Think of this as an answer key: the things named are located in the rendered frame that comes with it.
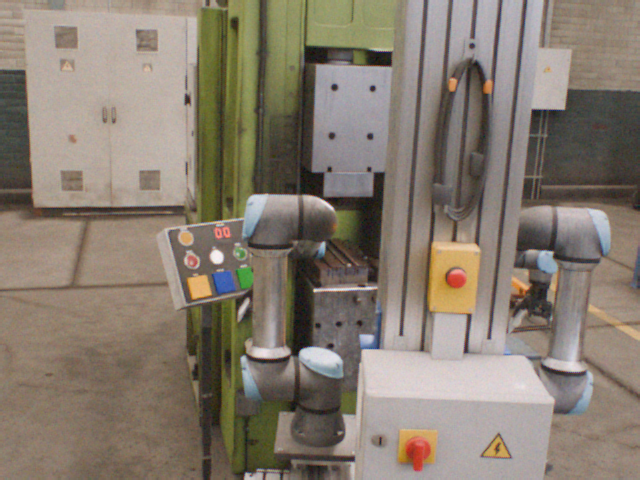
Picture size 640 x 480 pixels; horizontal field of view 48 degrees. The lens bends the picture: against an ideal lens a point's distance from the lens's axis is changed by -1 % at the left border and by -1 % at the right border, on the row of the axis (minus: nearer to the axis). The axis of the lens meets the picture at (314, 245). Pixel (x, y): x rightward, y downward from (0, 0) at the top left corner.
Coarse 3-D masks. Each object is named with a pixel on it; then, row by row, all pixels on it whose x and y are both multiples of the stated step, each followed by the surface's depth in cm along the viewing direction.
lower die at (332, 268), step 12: (336, 240) 328; (324, 252) 309; (348, 252) 309; (312, 264) 300; (324, 264) 295; (336, 264) 292; (360, 264) 293; (324, 276) 290; (336, 276) 291; (348, 276) 292; (360, 276) 294
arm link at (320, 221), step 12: (312, 204) 181; (324, 204) 184; (312, 216) 181; (324, 216) 182; (336, 216) 189; (312, 228) 181; (324, 228) 183; (336, 228) 190; (312, 240) 193; (324, 240) 192; (300, 252) 218; (312, 252) 215
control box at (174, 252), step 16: (208, 224) 262; (224, 224) 266; (240, 224) 270; (160, 240) 255; (176, 240) 253; (192, 240) 256; (208, 240) 260; (224, 240) 264; (240, 240) 268; (176, 256) 251; (208, 256) 259; (224, 256) 262; (176, 272) 250; (192, 272) 253; (208, 272) 257; (176, 288) 251; (240, 288) 262; (176, 304) 253; (192, 304) 250; (208, 304) 262
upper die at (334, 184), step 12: (300, 168) 316; (312, 180) 296; (324, 180) 279; (336, 180) 280; (348, 180) 282; (360, 180) 283; (372, 180) 284; (324, 192) 280; (336, 192) 282; (348, 192) 283; (360, 192) 284; (372, 192) 285
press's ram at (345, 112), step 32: (320, 64) 280; (320, 96) 270; (352, 96) 273; (384, 96) 276; (320, 128) 273; (352, 128) 276; (384, 128) 280; (320, 160) 277; (352, 160) 280; (384, 160) 283
